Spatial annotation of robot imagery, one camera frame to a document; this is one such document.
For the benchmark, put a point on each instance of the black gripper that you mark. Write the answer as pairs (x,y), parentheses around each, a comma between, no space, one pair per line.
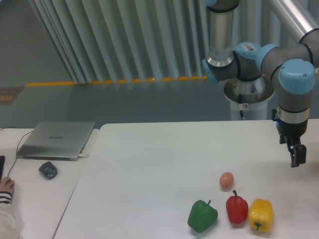
(291,126)

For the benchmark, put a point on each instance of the red bell pepper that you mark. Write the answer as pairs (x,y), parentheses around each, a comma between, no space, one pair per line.
(237,209)

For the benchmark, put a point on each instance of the white sleeved forearm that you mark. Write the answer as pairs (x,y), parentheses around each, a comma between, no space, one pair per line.
(8,225)

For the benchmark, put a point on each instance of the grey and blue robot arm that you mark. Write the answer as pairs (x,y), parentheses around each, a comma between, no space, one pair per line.
(254,72)

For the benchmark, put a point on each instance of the person's hand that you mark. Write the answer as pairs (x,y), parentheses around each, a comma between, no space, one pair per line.
(7,185)

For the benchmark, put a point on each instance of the yellow bell pepper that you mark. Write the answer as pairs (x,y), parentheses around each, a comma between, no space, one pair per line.
(260,215)

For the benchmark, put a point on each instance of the brown egg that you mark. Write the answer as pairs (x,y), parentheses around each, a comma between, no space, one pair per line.
(226,180)

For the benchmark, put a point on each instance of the green bell pepper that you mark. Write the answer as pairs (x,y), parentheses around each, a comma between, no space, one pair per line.
(202,216)

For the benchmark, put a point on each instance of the white usb plug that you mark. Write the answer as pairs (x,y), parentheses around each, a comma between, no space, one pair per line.
(83,156)

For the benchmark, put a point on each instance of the silver laptop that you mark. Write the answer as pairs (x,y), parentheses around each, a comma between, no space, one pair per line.
(57,140)

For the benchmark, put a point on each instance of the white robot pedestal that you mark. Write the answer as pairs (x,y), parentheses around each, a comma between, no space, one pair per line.
(249,104)

